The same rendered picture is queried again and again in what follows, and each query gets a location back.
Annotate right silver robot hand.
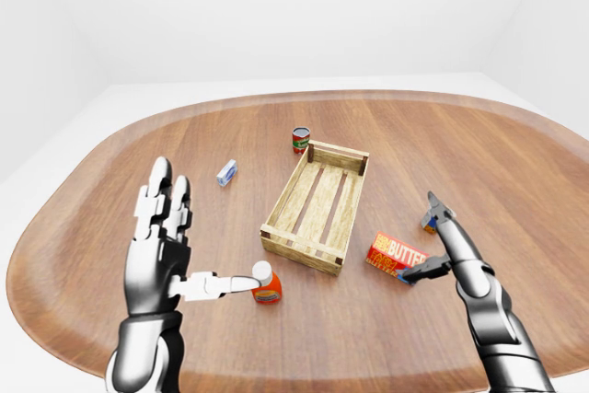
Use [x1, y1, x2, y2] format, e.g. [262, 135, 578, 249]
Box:
[401, 191, 496, 302]

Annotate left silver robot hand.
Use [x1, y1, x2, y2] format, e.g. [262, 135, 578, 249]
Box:
[123, 156, 261, 318]

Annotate red butter box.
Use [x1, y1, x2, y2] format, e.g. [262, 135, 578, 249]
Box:
[364, 230, 430, 283]

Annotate wooden slat tray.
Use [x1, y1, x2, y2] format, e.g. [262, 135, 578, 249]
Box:
[260, 139, 371, 277]

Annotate small blue and orange box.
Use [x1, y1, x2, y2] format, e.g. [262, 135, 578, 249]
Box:
[420, 208, 439, 235]

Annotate orange bottle with white cap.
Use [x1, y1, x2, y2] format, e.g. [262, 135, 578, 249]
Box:
[250, 260, 283, 306]

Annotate small blue and white box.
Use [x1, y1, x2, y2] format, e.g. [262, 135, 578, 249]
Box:
[215, 158, 239, 189]

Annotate red tin can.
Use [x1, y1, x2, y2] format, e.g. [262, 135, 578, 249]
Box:
[291, 126, 312, 156]

